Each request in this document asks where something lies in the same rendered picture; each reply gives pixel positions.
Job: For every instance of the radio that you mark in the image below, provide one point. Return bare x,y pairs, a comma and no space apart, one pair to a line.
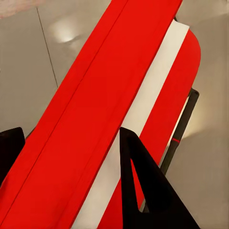
136,71

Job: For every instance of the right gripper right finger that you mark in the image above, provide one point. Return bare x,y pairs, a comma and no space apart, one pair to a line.
166,210

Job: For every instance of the coffee table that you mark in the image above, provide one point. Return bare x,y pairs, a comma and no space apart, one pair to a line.
39,45

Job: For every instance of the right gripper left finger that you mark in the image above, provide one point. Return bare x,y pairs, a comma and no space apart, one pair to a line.
11,143

